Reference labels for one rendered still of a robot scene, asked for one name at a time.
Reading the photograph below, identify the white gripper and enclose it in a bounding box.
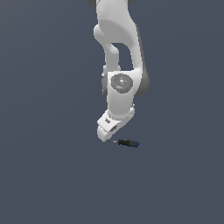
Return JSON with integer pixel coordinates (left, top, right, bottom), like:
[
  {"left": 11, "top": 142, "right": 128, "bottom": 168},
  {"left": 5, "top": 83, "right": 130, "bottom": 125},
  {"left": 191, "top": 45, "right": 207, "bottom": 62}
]
[{"left": 96, "top": 106, "right": 137, "bottom": 143}]

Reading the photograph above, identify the black and blue screwdriver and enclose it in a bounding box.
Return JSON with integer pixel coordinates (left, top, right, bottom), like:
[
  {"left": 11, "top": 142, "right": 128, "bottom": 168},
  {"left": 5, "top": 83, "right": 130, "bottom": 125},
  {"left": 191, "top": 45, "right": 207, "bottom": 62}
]
[{"left": 106, "top": 138, "right": 140, "bottom": 149}]

